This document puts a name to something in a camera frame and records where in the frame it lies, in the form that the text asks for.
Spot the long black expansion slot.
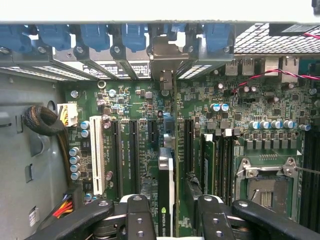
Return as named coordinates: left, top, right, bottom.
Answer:
left=111, top=119, right=122, bottom=202
left=184, top=118, right=195, bottom=176

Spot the blue expansion slot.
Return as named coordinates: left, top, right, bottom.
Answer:
left=163, top=112, right=175, bottom=135

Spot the black RAM slot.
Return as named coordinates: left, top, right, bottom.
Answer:
left=225, top=136, right=236, bottom=205
left=216, top=134, right=226, bottom=201

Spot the thin metal locking lever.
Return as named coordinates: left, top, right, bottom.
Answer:
left=293, top=166, right=320, bottom=174

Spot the green motherboard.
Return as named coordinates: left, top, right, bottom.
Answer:
left=59, top=57, right=320, bottom=226

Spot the metal rear port block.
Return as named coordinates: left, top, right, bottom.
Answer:
left=264, top=56, right=301, bottom=84
left=224, top=56, right=256, bottom=76

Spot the red and yellow wire bundle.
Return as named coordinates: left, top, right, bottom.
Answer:
left=52, top=192, right=75, bottom=219

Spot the open black PC case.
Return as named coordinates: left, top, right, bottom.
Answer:
left=0, top=0, right=320, bottom=240

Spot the red and black twisted wire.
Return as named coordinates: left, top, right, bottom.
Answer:
left=231, top=68, right=320, bottom=95

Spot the CPU socket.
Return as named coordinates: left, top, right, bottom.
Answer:
left=234, top=157, right=300, bottom=221

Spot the installed RAM stick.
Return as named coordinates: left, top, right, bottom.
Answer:
left=200, top=133, right=216, bottom=201

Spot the black sleeved power cable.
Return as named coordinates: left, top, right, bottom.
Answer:
left=23, top=104, right=66, bottom=137

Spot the white expansion slot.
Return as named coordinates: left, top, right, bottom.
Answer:
left=89, top=115, right=106, bottom=196

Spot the short black expansion slot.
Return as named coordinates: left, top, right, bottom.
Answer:
left=147, top=119, right=159, bottom=145

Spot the blue card retention clip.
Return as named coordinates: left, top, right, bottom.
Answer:
left=202, top=23, right=236, bottom=53
left=79, top=23, right=111, bottom=53
left=121, top=23, right=148, bottom=53
left=0, top=23, right=33, bottom=54
left=37, top=23, right=73, bottom=51

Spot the white power connector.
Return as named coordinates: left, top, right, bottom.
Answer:
left=56, top=102, right=79, bottom=127

